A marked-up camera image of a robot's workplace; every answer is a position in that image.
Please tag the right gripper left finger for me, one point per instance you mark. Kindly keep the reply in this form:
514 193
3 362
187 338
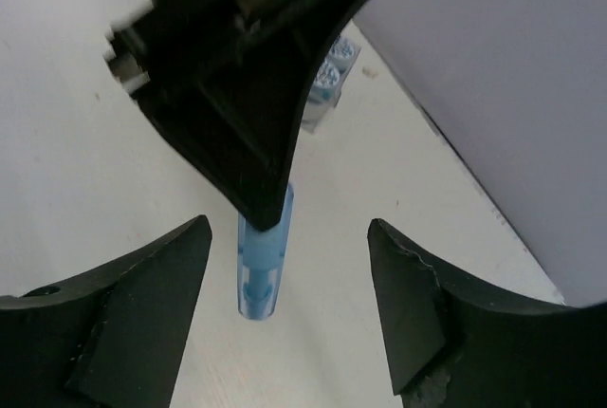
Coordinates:
113 336

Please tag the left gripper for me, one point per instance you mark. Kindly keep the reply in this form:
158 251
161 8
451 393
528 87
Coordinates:
225 82

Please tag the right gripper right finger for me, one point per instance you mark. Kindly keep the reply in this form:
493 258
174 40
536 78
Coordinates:
455 340

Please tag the blue lidded jar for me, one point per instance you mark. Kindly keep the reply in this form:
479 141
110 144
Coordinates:
322 94
342 53

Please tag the blue transparent highlighter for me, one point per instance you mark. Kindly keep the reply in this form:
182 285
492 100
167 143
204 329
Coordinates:
260 262

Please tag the clear transparent tray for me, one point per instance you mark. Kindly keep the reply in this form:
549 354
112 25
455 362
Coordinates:
311 129

